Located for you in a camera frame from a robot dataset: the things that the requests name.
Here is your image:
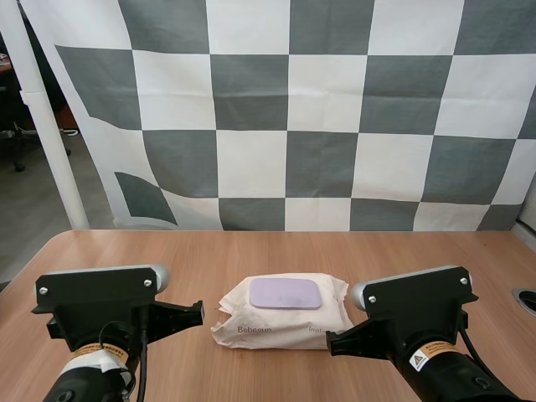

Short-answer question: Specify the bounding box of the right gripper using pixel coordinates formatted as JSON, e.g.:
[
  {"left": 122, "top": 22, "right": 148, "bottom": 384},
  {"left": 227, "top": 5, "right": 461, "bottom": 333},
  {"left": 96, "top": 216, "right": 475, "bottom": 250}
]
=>
[{"left": 326, "top": 312, "right": 470, "bottom": 361}]

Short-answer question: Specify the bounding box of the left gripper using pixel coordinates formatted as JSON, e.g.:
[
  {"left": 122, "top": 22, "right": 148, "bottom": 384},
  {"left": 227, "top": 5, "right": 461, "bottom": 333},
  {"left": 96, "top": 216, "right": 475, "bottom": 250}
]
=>
[{"left": 45, "top": 299, "right": 207, "bottom": 353}]

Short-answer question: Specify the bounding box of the white wet wipes pack, lilac lid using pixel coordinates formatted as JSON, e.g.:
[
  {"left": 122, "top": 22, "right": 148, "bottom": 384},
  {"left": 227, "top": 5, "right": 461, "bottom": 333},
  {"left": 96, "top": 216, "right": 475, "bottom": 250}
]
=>
[{"left": 209, "top": 274, "right": 353, "bottom": 351}]

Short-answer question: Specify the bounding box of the white upright pole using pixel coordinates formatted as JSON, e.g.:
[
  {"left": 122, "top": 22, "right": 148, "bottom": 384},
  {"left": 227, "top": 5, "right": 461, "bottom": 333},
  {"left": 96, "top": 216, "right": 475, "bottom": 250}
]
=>
[{"left": 0, "top": 0, "right": 90, "bottom": 230}]

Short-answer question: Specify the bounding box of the checked cloth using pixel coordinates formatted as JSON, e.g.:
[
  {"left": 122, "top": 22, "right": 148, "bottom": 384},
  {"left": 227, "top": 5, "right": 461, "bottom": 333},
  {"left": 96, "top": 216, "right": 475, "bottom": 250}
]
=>
[{"left": 19, "top": 0, "right": 536, "bottom": 233}]

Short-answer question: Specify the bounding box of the black office chair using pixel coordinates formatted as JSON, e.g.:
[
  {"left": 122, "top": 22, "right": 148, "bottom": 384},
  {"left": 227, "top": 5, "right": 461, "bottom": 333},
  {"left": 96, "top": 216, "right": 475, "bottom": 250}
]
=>
[{"left": 0, "top": 85, "right": 39, "bottom": 173}]

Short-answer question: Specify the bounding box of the black cable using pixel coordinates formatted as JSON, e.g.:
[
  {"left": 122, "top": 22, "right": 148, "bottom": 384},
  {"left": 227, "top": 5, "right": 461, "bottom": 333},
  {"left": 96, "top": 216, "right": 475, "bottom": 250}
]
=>
[
  {"left": 136, "top": 307, "right": 151, "bottom": 402},
  {"left": 459, "top": 328, "right": 494, "bottom": 376}
]

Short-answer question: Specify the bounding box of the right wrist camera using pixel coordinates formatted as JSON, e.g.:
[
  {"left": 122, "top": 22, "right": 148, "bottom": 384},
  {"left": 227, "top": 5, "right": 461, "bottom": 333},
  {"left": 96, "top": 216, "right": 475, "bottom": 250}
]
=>
[{"left": 350, "top": 264, "right": 480, "bottom": 323}]

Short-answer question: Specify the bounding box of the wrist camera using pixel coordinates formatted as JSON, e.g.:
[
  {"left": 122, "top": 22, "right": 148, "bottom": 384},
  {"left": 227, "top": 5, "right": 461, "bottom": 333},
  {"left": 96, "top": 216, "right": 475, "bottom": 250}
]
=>
[
  {"left": 350, "top": 264, "right": 480, "bottom": 323},
  {"left": 32, "top": 263, "right": 172, "bottom": 316}
]

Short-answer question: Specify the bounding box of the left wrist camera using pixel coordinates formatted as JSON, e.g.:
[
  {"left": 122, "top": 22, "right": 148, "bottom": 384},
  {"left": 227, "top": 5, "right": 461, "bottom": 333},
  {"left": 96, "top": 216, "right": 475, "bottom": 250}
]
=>
[{"left": 32, "top": 263, "right": 172, "bottom": 316}]

